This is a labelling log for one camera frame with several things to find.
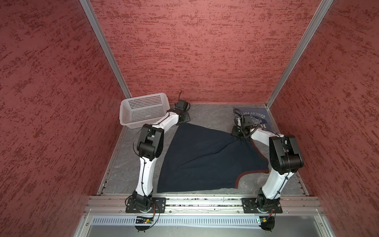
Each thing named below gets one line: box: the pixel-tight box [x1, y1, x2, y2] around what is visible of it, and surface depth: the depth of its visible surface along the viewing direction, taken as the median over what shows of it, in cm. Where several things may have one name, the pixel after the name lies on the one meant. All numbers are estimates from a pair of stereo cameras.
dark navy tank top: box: [156, 122, 270, 194], surface depth 91 cm
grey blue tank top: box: [233, 107, 273, 131], surface depth 112 cm
